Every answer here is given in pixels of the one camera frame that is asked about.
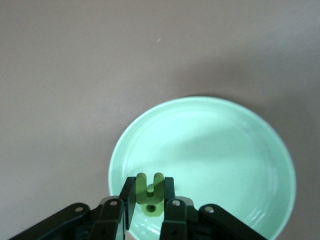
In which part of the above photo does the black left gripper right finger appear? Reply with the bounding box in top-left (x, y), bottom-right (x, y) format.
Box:
top-left (159, 176), bottom-right (268, 240)

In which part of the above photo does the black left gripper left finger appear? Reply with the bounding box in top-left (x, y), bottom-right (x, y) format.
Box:
top-left (9, 176), bottom-right (137, 240)

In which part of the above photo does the green foam letter d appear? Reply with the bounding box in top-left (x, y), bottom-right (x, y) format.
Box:
top-left (142, 202), bottom-right (162, 218)

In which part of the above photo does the green foam letter U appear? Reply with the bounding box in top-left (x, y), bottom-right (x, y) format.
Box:
top-left (135, 172), bottom-right (166, 205)

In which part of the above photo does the green plate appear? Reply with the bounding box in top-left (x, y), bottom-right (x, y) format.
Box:
top-left (107, 96), bottom-right (297, 240)

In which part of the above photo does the brown table cover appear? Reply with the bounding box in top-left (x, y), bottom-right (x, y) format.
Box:
top-left (0, 0), bottom-right (320, 240)

